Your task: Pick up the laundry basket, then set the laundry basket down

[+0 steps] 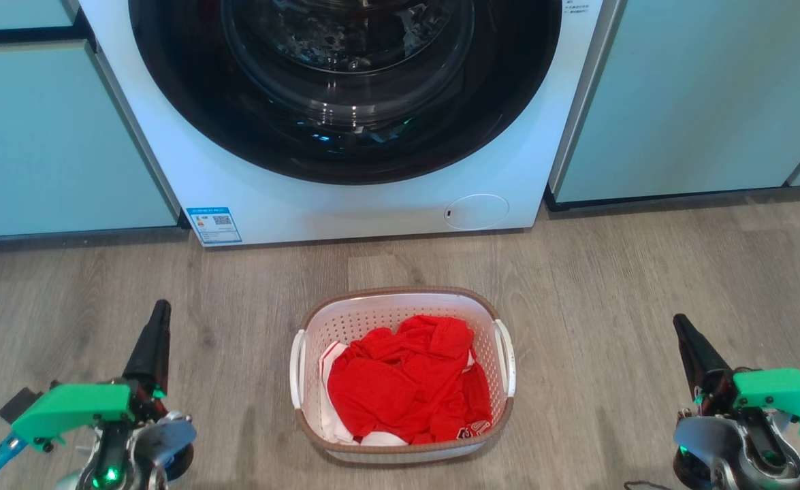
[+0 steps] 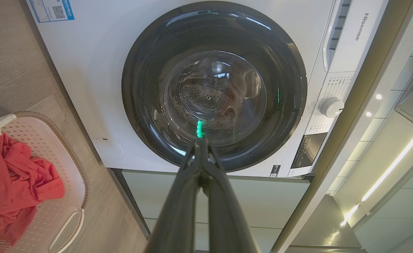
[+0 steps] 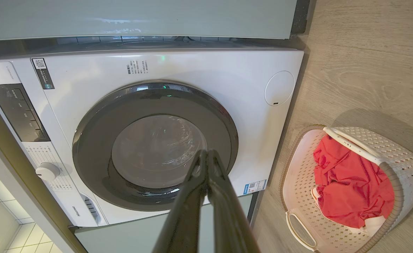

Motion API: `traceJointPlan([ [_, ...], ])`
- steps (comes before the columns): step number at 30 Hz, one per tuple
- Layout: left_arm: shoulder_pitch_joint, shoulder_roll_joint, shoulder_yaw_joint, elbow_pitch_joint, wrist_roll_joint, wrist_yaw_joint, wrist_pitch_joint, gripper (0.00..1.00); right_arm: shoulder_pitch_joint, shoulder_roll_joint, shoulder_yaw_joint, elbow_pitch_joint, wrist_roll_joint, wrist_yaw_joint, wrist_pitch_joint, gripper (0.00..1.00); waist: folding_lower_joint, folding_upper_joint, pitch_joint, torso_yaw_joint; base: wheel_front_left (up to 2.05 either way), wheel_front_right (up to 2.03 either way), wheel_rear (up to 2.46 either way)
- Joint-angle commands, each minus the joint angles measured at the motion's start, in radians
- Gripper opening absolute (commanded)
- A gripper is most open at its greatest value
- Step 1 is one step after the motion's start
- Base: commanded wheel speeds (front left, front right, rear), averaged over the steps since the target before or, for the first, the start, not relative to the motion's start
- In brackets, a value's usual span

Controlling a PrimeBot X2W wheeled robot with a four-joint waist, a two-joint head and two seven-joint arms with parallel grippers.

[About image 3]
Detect round white filter cap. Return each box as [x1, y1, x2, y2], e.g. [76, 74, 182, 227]
[264, 70, 295, 107]

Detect red garment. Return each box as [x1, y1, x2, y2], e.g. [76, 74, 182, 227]
[313, 134, 396, 229]

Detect white washer dial knob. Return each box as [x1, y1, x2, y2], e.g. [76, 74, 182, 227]
[35, 162, 61, 182]

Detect white perforated laundry basket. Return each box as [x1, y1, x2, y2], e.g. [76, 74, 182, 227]
[280, 125, 413, 253]

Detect black washer control panel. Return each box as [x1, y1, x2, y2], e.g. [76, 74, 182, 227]
[0, 83, 51, 142]

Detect black QR code sticker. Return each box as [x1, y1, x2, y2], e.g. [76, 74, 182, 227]
[32, 58, 55, 90]

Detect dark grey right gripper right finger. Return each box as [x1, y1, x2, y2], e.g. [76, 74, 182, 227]
[208, 149, 262, 253]

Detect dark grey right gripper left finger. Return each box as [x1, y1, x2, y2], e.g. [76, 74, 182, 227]
[153, 149, 209, 253]

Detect pale green cabinet panel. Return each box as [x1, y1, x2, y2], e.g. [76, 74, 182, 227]
[0, 0, 299, 41]

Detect dark round washing machine door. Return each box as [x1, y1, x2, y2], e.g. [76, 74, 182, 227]
[72, 80, 239, 212]

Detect white front-load washing machine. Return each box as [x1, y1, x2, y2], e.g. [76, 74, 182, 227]
[0, 47, 304, 228]

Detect blue white energy label sticker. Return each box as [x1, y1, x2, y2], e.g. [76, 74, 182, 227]
[243, 179, 267, 196]

